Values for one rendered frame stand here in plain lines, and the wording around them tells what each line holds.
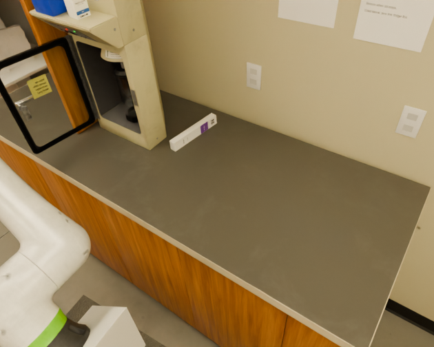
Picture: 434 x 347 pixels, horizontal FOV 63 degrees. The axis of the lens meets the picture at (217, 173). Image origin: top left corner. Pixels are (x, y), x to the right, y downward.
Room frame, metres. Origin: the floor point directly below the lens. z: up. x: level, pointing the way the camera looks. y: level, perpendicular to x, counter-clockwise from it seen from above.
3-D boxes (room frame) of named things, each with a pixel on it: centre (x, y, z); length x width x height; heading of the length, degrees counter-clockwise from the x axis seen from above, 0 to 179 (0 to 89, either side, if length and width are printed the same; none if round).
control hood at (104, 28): (1.24, 0.44, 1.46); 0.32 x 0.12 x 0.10; 52
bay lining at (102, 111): (1.39, 0.33, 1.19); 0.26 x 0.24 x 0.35; 52
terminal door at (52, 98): (1.26, 0.64, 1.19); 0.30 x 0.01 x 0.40; 135
